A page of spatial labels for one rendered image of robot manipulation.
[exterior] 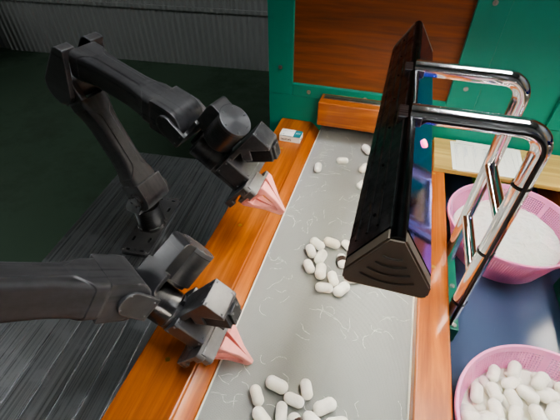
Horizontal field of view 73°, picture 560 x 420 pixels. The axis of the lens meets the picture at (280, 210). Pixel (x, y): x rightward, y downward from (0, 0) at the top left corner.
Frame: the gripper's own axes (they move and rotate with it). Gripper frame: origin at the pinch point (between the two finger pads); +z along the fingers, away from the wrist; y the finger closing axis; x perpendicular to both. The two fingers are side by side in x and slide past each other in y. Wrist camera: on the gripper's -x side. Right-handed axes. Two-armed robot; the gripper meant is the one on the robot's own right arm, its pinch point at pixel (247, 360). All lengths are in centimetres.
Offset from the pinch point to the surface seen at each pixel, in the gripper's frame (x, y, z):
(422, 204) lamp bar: -36.9, 6.7, -6.5
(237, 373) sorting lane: 2.0, -1.7, 0.4
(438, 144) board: -19, 71, 22
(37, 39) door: 253, 264, -195
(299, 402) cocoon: -6.1, -3.7, 7.4
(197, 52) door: 152, 278, -74
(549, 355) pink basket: -29.9, 14.4, 34.7
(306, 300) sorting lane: -2.4, 14.9, 6.0
